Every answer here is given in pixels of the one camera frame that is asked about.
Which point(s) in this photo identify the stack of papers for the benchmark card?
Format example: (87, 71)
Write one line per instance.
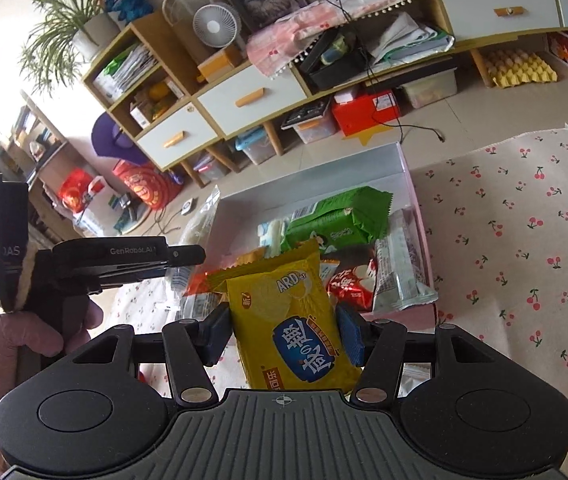
(408, 35)

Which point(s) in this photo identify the orange snack packet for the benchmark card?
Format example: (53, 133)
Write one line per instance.
(204, 280)

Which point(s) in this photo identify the grey lid storage bin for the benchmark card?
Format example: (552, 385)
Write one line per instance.
(309, 125)

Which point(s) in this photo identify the pink cherry cloth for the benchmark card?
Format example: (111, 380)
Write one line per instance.
(284, 45)

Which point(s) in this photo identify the yellow chip packet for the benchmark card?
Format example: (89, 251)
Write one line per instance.
(284, 310)

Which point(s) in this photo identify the black storage box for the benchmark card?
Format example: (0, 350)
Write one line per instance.
(334, 72)

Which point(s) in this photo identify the white small snack packet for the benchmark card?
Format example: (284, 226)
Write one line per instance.
(274, 237)

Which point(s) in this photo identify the white desk fan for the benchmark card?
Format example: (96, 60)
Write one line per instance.
(216, 25)

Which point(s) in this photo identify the red shoe box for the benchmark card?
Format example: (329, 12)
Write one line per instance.
(363, 112)

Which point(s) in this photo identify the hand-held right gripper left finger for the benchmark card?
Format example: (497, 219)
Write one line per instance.
(216, 332)

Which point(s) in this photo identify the white long snack packet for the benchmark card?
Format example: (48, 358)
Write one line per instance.
(403, 260)

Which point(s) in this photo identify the yellow egg tray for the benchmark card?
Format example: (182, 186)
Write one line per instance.
(518, 67)

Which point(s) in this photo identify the clear bread packet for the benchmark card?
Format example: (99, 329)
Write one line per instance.
(199, 225)

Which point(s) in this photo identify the potted green plant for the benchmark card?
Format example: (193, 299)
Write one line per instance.
(59, 35)

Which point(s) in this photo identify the purple hat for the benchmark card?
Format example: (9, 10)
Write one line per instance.
(109, 140)

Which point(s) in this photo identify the blue lid storage bin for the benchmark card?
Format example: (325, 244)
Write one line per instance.
(256, 147)

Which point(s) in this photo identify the red gift bag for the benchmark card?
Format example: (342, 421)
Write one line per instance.
(144, 185)

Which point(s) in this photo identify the tall wooden cabinet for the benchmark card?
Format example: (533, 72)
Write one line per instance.
(129, 27)

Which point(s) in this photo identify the pink cardboard box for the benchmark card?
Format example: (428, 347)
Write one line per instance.
(289, 180)

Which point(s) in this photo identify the green snack packet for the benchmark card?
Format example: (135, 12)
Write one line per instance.
(343, 220)

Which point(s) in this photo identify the low wooden cabinet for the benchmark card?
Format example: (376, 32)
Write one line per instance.
(463, 42)

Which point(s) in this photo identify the white storage bin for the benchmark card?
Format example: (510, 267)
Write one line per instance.
(428, 90)

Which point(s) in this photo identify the round white fan guard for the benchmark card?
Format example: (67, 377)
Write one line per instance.
(176, 5)

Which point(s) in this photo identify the clear storage bin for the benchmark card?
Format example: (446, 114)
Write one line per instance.
(209, 167)

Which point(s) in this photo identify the cherry print cloth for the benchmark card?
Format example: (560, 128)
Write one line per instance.
(513, 235)

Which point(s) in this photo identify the red snack packet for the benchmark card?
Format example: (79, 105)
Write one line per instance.
(353, 285)

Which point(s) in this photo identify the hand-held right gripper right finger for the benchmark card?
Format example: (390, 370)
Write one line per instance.
(348, 332)

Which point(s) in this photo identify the orange cardboard box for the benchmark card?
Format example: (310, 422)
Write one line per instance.
(219, 65)

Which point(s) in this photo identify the white floor charger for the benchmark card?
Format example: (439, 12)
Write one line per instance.
(189, 206)

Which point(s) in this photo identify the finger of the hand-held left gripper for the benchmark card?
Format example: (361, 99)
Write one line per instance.
(189, 255)

